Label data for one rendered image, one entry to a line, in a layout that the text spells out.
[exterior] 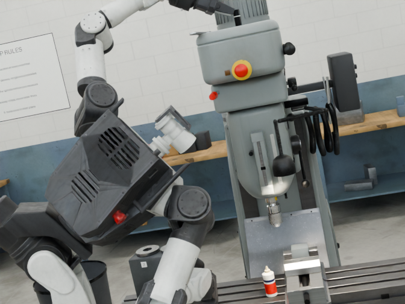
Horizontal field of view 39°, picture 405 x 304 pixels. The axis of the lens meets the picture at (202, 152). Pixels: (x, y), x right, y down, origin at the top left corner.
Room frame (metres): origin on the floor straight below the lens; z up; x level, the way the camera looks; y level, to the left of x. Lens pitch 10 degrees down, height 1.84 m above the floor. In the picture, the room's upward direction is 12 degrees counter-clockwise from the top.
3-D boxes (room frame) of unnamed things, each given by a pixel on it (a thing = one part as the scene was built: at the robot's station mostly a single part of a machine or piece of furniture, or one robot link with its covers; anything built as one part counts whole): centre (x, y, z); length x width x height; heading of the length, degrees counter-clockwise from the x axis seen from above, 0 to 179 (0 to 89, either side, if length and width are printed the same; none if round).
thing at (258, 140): (1.87, -0.19, 1.45); 0.04 x 0.04 x 0.21; 80
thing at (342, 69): (2.21, -0.59, 1.62); 0.20 x 0.09 x 0.21; 170
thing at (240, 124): (1.98, -0.21, 1.47); 0.21 x 0.19 x 0.32; 80
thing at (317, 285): (1.94, -0.26, 1.01); 0.35 x 0.15 x 0.11; 171
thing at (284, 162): (1.79, -0.24, 1.44); 0.07 x 0.07 x 0.06
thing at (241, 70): (1.73, -0.16, 1.76); 0.04 x 0.03 x 0.04; 80
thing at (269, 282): (1.93, -0.14, 1.01); 0.04 x 0.04 x 0.11
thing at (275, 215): (1.98, -0.21, 1.23); 0.05 x 0.05 x 0.06
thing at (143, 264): (2.09, 0.23, 1.06); 0.22 x 0.12 x 0.20; 73
